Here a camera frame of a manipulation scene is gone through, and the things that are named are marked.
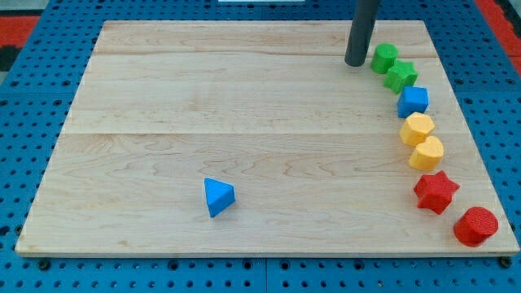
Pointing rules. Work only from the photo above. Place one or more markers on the light wooden board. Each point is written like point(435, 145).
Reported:
point(310, 145)

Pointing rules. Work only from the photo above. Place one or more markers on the yellow hexagon block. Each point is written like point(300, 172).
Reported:
point(416, 128)

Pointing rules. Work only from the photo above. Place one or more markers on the red star block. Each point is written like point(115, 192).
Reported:
point(435, 191)

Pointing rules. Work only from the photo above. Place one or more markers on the green star block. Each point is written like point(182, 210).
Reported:
point(400, 75)

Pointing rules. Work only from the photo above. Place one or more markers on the blue cube block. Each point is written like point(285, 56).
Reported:
point(412, 99)

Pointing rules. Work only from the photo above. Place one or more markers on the blue triangle block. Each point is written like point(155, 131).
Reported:
point(219, 196)

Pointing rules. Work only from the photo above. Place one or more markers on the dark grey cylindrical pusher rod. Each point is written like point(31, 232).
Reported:
point(361, 32)

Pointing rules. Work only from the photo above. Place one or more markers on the green cylinder block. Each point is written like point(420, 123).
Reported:
point(384, 56)

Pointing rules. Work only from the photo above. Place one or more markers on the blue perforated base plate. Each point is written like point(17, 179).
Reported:
point(38, 89)

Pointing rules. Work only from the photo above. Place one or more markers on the yellow heart block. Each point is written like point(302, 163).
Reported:
point(427, 155)

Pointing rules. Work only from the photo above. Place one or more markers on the red cylinder block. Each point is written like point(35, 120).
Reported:
point(475, 226)

